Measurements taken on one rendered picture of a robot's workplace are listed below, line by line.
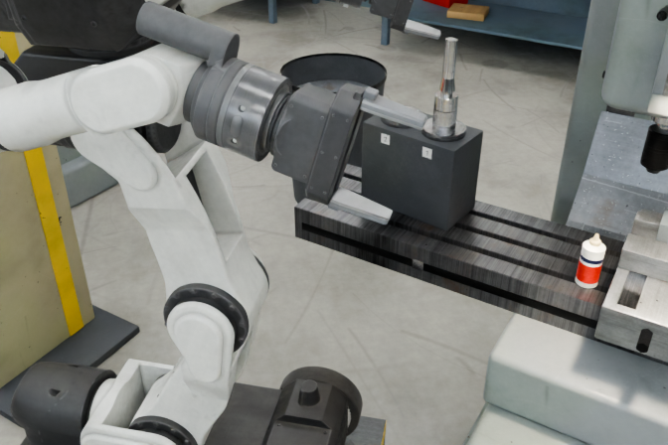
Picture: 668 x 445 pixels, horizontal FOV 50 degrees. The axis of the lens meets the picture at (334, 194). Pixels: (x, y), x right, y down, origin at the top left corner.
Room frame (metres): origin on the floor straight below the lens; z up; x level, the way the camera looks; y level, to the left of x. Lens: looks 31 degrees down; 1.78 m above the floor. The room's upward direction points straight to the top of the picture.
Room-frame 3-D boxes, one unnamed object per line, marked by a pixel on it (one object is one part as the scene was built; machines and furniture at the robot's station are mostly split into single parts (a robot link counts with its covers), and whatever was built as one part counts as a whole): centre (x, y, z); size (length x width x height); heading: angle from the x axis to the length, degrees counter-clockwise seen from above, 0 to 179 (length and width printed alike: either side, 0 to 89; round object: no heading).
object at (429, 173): (1.34, -0.18, 1.06); 0.22 x 0.12 x 0.20; 52
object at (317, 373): (1.19, 0.03, 0.50); 0.20 x 0.05 x 0.20; 78
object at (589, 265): (1.06, -0.47, 1.01); 0.04 x 0.04 x 0.11
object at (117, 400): (0.99, 0.36, 0.68); 0.21 x 0.20 x 0.13; 78
